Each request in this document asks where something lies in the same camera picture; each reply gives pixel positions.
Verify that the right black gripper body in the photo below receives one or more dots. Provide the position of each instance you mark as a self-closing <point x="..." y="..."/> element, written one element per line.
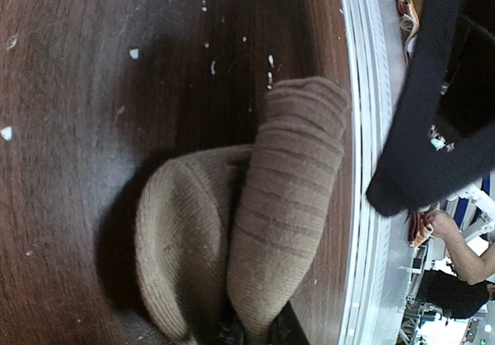
<point x="467" y="105"/>

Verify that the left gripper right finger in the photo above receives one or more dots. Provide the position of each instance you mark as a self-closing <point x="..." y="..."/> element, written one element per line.
<point x="286" y="328"/>

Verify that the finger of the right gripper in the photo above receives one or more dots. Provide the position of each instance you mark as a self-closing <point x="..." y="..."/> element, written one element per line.
<point x="423" y="161"/>

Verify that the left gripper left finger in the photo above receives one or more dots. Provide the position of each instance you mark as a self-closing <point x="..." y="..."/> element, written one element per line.
<point x="229" y="331"/>

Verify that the tan ribbed sock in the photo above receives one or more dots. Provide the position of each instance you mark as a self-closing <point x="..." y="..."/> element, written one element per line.
<point x="235" y="229"/>

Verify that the spare socks pile outside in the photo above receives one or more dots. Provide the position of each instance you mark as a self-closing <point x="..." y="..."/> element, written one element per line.
<point x="409" y="25"/>

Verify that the background person hands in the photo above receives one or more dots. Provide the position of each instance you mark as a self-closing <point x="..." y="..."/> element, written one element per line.
<point x="469" y="266"/>

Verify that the seated person in background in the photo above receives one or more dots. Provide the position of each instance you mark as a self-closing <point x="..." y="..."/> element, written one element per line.
<point x="457" y="299"/>

